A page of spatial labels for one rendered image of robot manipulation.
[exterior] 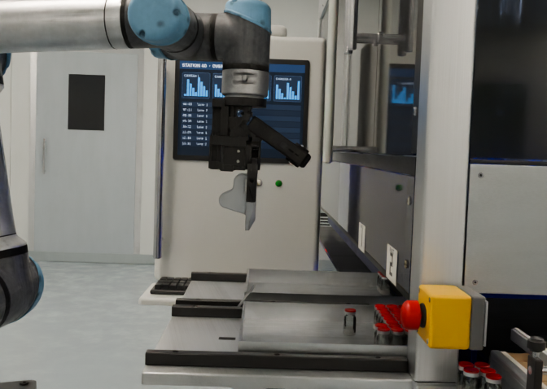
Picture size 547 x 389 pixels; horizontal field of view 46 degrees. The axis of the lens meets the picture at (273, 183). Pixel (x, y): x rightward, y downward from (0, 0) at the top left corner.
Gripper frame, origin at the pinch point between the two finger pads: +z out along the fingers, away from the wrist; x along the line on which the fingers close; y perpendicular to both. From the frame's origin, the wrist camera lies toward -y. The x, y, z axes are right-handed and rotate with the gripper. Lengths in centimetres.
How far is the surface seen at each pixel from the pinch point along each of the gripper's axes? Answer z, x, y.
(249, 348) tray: 18.9, 6.1, -0.6
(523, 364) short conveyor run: 15.9, 17.6, -38.6
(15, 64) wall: -85, -543, 250
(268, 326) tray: 21.0, -14.3, -3.7
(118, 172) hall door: 17, -542, 144
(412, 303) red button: 7.8, 19.1, -22.3
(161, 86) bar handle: -29, -83, 29
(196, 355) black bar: 19.6, 8.2, 7.3
